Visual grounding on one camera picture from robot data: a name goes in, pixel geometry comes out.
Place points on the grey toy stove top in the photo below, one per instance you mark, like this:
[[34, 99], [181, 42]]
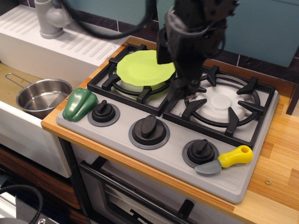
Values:
[[211, 141]]

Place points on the light green plastic plate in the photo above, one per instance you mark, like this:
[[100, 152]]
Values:
[[140, 68]]

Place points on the white right burner cap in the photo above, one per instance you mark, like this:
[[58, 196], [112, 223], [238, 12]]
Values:
[[219, 100]]

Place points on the middle black stove knob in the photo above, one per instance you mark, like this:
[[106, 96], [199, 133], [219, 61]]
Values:
[[149, 133]]

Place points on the left black stove knob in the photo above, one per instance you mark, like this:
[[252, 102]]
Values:
[[104, 114]]

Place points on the right black burner grate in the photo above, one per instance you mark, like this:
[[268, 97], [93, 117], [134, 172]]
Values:
[[257, 101]]

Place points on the small steel pot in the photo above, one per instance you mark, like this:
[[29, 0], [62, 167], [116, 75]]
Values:
[[41, 97]]

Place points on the green toy bell pepper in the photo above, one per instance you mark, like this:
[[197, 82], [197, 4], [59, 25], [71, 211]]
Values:
[[79, 103]]

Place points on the yellow handled toy knife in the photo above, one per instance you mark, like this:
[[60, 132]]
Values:
[[240, 155]]

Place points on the right black stove knob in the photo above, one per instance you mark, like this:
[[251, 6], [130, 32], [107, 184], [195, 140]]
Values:
[[199, 152]]

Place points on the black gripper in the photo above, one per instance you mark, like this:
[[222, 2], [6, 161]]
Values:
[[188, 62]]

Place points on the left black burner grate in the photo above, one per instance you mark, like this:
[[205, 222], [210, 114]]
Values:
[[130, 99]]

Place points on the white toy sink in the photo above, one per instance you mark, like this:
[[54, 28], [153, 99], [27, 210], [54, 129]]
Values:
[[71, 57]]

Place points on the black burner grate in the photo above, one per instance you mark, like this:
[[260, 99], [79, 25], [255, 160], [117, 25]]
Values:
[[257, 101], [130, 99]]

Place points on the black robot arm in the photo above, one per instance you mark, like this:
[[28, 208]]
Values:
[[192, 32]]

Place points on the grey toy faucet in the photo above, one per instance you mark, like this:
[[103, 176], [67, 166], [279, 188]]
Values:
[[51, 20]]

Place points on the black stove knob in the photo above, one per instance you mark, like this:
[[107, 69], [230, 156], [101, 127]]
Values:
[[199, 152], [104, 114], [149, 133]]

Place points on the toy oven door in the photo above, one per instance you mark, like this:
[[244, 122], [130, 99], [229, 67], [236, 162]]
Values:
[[129, 198]]

